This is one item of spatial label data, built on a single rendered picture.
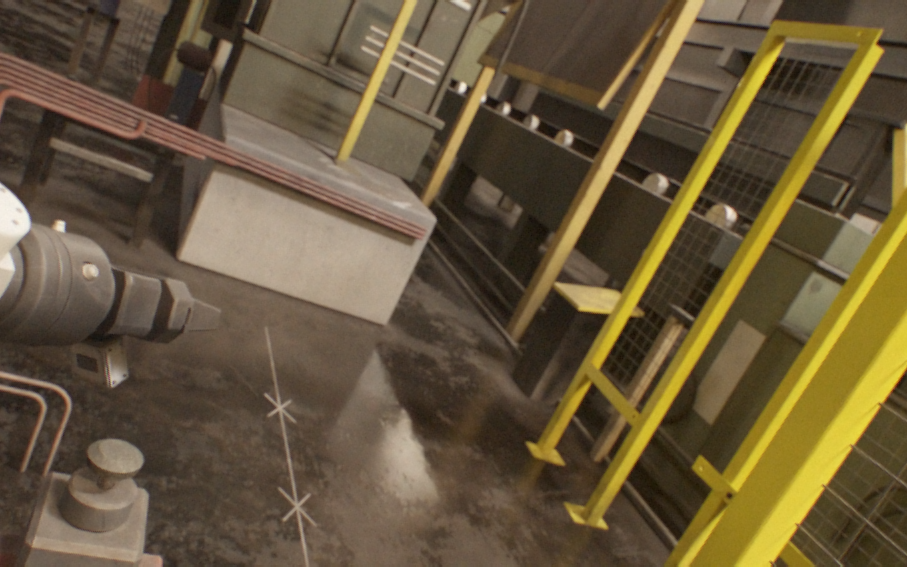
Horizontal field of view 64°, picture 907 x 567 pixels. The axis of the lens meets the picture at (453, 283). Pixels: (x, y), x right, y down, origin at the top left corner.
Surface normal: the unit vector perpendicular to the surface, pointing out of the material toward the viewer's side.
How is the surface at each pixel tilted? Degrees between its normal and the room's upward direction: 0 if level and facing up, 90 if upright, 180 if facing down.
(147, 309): 73
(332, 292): 90
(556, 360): 90
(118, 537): 0
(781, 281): 90
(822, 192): 90
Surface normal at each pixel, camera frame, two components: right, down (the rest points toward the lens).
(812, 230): -0.85, -0.31
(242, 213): 0.30, 0.39
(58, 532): 0.44, -0.87
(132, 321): 0.93, 0.20
